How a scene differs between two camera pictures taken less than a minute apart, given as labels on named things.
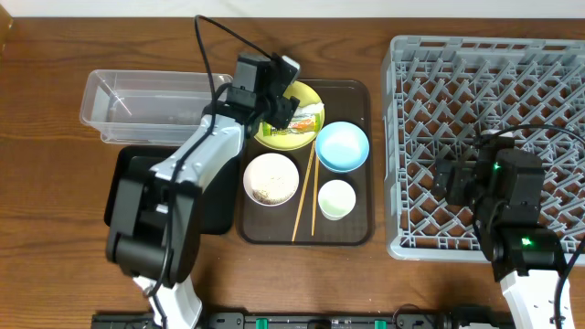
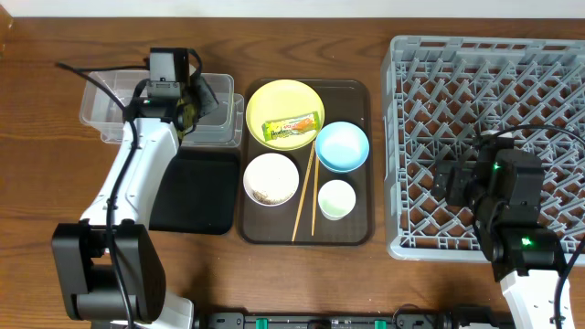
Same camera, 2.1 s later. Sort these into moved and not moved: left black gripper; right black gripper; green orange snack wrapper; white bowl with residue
Moved: left black gripper
Not moved: green orange snack wrapper; white bowl with residue; right black gripper
